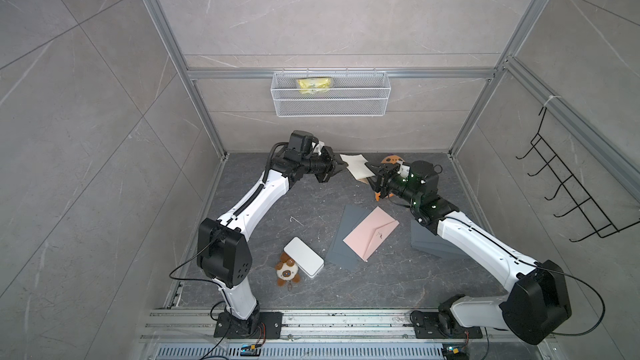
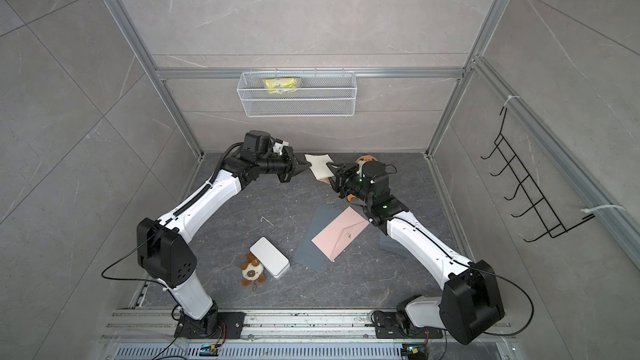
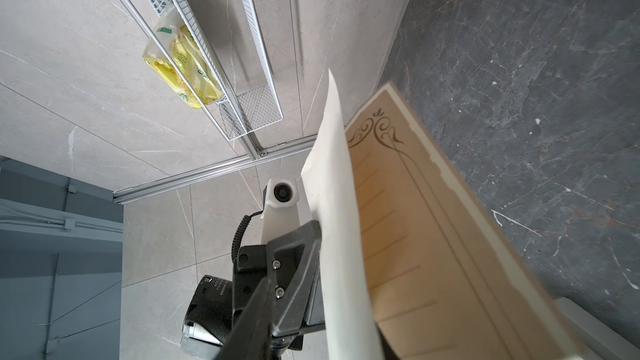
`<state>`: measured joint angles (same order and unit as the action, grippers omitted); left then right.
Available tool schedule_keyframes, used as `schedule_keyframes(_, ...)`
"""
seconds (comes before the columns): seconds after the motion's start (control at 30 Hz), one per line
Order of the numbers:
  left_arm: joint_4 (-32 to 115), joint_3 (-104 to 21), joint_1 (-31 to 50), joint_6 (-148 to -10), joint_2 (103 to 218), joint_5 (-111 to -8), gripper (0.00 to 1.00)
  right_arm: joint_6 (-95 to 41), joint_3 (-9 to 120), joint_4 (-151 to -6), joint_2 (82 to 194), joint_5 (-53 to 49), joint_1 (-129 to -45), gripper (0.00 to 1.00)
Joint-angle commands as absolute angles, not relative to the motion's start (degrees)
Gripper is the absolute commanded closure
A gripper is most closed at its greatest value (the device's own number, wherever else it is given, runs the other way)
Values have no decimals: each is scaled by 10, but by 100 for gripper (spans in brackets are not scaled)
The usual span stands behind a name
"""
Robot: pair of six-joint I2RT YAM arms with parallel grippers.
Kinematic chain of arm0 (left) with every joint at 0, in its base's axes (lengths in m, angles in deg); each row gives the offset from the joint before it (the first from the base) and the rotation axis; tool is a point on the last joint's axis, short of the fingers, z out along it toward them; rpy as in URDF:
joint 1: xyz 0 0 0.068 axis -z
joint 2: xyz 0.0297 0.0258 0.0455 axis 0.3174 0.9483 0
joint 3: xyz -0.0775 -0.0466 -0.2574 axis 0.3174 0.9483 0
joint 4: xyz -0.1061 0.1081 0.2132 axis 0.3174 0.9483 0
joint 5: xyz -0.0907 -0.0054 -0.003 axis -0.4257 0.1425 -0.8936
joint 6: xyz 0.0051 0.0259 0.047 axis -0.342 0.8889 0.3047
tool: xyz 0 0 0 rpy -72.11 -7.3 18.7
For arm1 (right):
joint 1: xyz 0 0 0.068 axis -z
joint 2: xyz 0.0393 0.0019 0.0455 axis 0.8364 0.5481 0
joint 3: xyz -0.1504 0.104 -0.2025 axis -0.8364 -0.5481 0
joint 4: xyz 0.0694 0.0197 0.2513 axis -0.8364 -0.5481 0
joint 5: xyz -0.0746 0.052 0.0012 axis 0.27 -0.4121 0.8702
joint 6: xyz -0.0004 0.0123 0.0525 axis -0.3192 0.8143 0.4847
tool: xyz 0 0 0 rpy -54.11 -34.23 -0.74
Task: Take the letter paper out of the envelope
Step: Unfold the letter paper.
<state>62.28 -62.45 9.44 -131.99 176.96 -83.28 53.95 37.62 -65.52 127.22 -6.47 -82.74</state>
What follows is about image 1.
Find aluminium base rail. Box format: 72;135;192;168
131;308;566;359

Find brown white dog plush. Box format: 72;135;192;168
275;253;301;287

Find grey envelope front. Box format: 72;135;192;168
410;220;468;259

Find yellow packet in basket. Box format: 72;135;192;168
296;77;333;95

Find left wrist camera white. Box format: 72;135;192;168
308;138;324;156

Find grey envelope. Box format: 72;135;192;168
324;203;373;271
410;220;468;259

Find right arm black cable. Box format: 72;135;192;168
432;162;607;338

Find black wire hook rack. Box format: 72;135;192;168
516;107;639;243

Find grey envelope under pink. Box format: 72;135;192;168
324;203;373;271

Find orange shark plush toy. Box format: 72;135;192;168
366;155;404;202

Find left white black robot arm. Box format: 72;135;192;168
196;130;348;336

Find white wire mesh basket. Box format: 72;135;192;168
271;71;392;118

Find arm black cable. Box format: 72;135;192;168
168;142;291;360
432;162;607;338

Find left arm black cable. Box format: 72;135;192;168
168;142;291;360

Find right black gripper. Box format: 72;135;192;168
363;162;420;209

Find white rectangular box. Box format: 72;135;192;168
283;237;324;278

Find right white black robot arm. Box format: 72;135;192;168
365;161;572;345

